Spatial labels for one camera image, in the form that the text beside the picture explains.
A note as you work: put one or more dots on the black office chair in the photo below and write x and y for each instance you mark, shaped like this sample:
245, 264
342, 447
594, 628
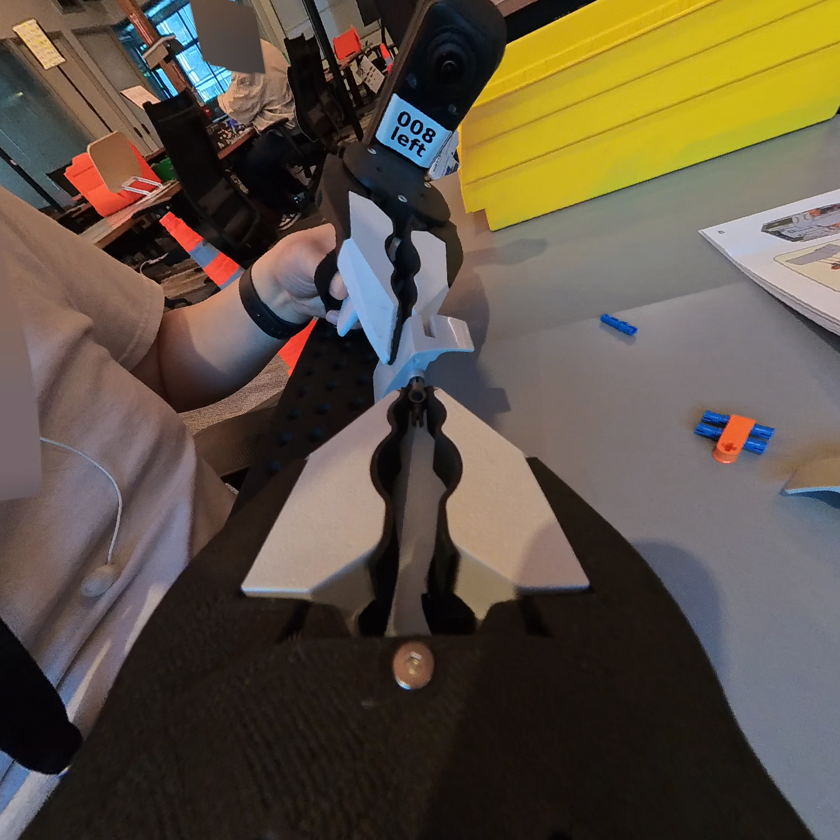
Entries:
203, 170

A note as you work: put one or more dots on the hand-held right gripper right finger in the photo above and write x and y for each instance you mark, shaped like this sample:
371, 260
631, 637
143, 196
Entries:
512, 525

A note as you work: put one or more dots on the person's left forearm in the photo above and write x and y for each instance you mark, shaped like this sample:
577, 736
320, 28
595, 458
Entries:
203, 354

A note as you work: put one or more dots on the black wristband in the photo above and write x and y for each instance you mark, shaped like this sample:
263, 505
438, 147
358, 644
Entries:
262, 315

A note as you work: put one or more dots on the white instruction booklet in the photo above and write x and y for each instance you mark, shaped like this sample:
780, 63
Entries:
787, 256

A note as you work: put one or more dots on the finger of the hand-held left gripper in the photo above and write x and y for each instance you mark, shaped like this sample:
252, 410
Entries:
371, 282
436, 269

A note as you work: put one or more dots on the orange traffic cone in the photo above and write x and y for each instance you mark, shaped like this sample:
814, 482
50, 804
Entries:
203, 253

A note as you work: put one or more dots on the grey desk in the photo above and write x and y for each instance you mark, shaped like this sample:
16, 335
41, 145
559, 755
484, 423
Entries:
623, 367

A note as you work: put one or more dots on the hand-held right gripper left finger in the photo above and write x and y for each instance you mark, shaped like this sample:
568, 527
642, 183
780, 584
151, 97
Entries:
315, 525

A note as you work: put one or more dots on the orange and blue toy assembly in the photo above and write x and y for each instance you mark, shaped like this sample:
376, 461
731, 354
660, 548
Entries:
735, 436

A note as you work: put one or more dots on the person's beige shirt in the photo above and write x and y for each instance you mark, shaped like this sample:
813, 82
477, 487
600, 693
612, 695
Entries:
79, 394

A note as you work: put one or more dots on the white wall poster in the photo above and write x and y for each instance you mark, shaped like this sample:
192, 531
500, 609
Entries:
39, 43

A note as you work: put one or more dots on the orange cooler with beige lid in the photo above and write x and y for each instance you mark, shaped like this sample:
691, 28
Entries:
98, 184

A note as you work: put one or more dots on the grey toy building piece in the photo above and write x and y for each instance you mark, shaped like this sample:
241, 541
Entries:
420, 348

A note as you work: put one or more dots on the person's left hand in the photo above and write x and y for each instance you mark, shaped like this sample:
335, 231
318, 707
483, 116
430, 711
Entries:
292, 275

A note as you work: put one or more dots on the small blue toy pin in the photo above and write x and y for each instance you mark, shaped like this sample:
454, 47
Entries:
618, 325

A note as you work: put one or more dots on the yellow plastic bin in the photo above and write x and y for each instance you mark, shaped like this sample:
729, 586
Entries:
623, 111

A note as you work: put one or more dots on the grey curved toy piece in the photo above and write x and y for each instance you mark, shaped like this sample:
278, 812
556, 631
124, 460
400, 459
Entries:
817, 479

